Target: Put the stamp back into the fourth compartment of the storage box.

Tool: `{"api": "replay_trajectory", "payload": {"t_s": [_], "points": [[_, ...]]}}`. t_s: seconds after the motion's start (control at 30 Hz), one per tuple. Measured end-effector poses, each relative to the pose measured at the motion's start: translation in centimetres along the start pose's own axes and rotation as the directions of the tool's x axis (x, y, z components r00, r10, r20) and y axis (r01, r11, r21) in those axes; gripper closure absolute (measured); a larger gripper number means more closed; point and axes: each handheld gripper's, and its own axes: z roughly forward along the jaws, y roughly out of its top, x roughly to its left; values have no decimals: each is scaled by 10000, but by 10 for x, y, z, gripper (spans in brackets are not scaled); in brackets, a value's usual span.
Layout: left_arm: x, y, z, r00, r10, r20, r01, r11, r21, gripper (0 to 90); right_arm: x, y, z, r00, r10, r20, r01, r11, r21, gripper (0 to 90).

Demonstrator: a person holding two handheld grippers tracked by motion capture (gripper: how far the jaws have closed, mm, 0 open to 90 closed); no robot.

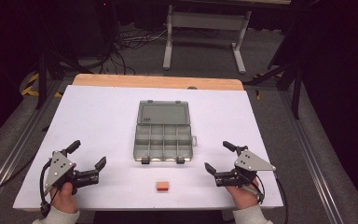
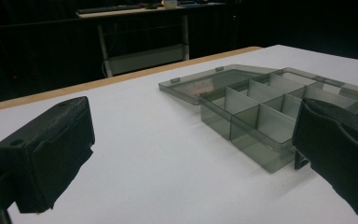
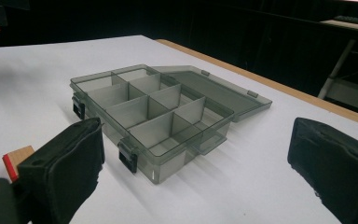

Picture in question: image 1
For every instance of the person's right hand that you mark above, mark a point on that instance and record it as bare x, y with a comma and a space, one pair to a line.
242, 196

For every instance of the grey clear plastic compartment box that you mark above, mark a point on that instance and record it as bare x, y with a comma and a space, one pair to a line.
163, 137

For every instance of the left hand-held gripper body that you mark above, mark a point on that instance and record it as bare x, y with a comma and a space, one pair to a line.
59, 168

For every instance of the person's left hand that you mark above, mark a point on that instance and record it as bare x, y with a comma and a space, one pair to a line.
63, 199

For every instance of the wooden table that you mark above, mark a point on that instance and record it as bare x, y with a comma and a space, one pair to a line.
155, 81

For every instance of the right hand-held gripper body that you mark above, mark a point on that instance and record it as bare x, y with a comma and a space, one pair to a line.
245, 169

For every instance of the black metal stand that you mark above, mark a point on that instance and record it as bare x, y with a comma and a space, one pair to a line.
296, 90
42, 77

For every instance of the white metal stand frame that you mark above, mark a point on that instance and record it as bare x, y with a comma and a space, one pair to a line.
205, 20

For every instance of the aluminium floor rail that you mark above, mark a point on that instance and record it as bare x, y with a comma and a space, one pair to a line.
15, 137
313, 161

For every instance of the small orange block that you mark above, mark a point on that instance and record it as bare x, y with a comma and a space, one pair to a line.
162, 186

